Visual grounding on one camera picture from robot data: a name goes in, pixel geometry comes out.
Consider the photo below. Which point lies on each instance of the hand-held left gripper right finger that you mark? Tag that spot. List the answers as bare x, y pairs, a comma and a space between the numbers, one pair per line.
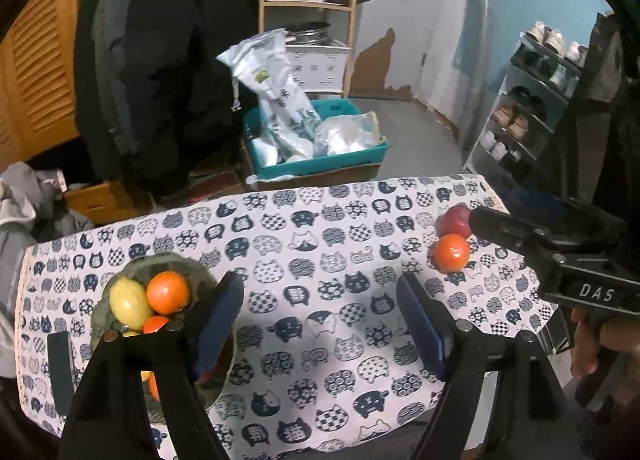
422, 325

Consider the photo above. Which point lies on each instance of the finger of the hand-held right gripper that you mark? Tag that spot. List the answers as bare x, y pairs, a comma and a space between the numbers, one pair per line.
535, 202
505, 230

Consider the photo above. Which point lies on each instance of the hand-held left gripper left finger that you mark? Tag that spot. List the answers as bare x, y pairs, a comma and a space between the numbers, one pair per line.
220, 325

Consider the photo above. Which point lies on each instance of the red apple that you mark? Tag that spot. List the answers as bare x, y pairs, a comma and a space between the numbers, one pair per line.
452, 219

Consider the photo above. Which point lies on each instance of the small orange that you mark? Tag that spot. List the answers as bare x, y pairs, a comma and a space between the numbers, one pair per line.
155, 325
451, 252
154, 387

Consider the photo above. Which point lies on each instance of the large orange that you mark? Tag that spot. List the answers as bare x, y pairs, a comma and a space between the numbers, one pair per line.
169, 292

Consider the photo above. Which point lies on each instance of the yellow lemon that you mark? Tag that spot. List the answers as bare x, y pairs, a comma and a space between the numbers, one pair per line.
129, 302

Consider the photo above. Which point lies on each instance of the clear glass bowl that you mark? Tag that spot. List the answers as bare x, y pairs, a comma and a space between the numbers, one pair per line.
102, 310

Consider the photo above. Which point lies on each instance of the person's right hand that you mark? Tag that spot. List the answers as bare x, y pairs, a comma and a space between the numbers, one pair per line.
580, 345

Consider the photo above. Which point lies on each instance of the metal shoe rack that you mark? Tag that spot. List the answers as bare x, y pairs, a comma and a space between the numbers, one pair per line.
477, 159

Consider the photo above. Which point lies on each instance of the rows of shoes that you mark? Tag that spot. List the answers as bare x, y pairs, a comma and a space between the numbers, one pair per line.
520, 122

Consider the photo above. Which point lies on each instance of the cat-print tablecloth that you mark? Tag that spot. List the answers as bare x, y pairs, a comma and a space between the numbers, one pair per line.
310, 300

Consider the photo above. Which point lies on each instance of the dark cloth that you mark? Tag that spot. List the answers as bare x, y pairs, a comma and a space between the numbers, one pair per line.
610, 139

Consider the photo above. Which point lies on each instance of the black phone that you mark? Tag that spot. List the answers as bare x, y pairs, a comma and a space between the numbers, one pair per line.
61, 375

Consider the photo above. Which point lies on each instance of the cardboard box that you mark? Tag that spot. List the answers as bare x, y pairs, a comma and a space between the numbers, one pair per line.
345, 174

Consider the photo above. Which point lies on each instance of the teal plastic crate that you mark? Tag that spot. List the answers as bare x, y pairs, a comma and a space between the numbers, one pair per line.
350, 159

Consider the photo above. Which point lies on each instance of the wooden box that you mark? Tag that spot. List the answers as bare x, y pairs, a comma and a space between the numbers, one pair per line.
100, 202

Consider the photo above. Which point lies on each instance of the clear plastic bag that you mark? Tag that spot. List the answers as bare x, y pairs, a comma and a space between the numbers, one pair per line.
347, 134

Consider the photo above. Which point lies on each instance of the dark grey garment pink tag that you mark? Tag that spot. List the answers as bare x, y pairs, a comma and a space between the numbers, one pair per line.
65, 215

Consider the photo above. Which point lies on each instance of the white door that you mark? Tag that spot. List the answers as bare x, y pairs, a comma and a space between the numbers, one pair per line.
435, 24

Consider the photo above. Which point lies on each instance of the grey printed garment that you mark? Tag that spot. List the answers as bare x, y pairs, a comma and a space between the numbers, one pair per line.
10, 300

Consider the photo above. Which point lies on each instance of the white printed bag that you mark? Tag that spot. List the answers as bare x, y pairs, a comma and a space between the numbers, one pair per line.
272, 89

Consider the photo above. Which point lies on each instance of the light grey sweatshirt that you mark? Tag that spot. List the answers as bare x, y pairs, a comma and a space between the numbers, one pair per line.
20, 190

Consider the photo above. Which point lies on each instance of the white patterned storage box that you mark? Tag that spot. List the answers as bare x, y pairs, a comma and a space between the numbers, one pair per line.
315, 69

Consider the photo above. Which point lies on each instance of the wooden shelf rack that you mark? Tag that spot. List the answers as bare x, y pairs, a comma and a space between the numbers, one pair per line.
352, 14

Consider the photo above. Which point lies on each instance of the dark hanging coats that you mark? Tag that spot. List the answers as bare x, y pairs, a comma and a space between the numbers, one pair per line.
170, 64

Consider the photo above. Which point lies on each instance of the metal steamer pot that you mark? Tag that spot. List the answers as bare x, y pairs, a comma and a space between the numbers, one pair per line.
310, 34

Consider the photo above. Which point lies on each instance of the wooden louvered cabinet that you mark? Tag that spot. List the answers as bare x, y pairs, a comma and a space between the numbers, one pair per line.
45, 64

